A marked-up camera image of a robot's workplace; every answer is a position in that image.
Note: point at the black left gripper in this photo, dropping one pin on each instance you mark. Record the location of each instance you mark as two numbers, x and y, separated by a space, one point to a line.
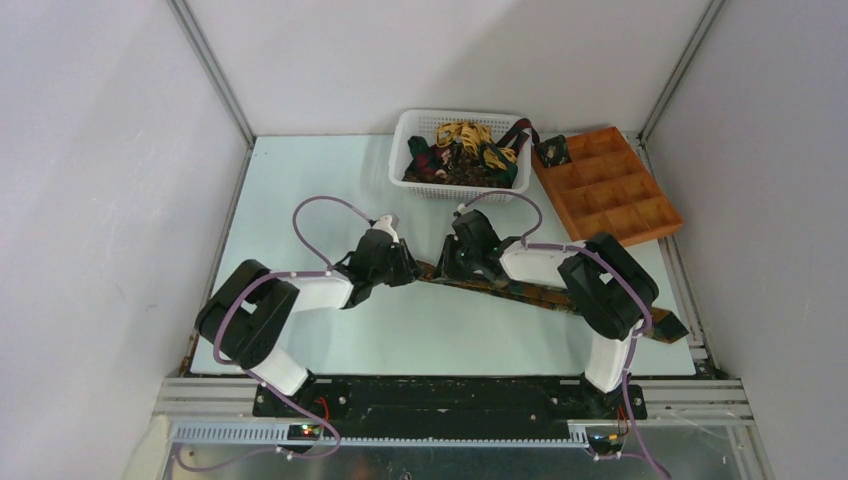
407 272

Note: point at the green navy plaid tie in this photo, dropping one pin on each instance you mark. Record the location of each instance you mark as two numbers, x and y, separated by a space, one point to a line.
418 144

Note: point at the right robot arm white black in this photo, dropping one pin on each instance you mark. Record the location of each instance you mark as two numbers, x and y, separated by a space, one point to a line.
597 279

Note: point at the red navy striped tie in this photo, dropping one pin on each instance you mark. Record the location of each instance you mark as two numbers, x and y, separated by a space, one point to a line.
520 133

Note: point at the orange compartment tray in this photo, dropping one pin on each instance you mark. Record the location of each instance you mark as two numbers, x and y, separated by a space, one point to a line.
607 188

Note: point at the rolled dark patterned tie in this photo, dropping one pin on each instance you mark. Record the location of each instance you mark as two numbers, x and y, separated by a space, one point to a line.
553 152

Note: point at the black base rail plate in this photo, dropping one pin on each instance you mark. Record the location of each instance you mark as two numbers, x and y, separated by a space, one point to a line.
463 408

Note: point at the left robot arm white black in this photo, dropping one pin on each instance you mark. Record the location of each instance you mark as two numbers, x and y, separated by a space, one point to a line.
247 314

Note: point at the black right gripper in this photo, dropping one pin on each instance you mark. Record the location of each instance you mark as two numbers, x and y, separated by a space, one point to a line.
446 261

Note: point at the white plastic mesh basket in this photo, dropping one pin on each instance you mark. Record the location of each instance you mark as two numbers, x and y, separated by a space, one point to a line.
424 123

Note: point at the dark floral patterned tie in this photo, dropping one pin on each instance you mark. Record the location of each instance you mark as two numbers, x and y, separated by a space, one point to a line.
667 327

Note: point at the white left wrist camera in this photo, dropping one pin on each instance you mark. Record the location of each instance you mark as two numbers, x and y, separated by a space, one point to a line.
387 223

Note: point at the brown dark patterned tie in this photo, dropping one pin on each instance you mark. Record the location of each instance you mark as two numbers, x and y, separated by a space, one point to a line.
443 167

